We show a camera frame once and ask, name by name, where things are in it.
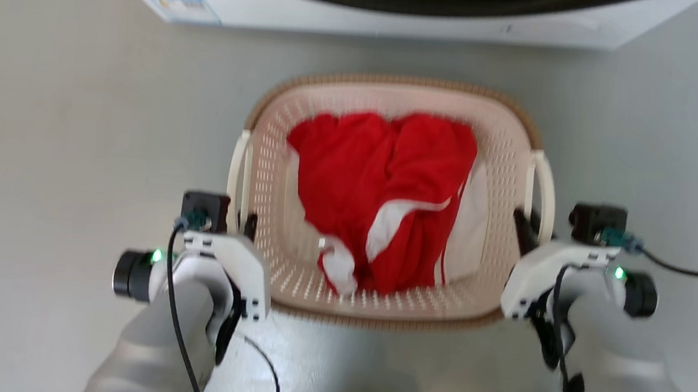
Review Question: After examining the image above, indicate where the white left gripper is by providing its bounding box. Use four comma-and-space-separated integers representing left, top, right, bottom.
175, 206, 280, 323

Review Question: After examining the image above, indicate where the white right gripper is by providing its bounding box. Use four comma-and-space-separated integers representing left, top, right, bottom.
498, 208, 624, 330

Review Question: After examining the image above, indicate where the beige plastic laundry basket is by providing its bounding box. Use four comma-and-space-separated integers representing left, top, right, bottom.
214, 61, 568, 345

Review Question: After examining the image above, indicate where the red garment with white stripes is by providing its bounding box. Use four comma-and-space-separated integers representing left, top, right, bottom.
272, 101, 482, 307

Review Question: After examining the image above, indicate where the blue white energy label sticker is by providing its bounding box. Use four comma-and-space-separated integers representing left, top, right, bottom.
142, 0, 224, 27

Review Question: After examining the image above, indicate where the white washing machine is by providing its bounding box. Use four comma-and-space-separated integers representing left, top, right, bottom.
75, 0, 698, 75

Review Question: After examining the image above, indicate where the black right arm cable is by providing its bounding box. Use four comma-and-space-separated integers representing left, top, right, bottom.
543, 263, 597, 392

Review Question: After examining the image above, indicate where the black left camera cable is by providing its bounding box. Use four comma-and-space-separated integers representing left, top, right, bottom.
154, 216, 226, 392

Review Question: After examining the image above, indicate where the black camera cable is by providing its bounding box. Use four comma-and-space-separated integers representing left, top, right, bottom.
598, 227, 698, 279
154, 216, 226, 392

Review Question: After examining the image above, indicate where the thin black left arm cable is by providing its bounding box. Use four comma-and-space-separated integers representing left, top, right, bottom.
238, 336, 286, 392

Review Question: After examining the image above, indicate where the black right camera cable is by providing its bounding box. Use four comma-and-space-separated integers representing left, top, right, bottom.
598, 227, 698, 279

